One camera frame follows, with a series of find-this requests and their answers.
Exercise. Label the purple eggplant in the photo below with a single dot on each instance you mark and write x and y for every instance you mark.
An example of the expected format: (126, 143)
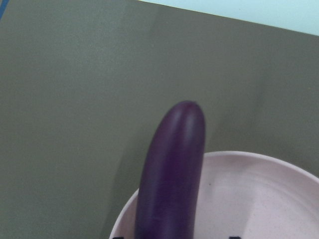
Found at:
(170, 179)

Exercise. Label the pink plate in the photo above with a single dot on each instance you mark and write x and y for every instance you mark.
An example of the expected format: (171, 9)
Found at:
(246, 196)

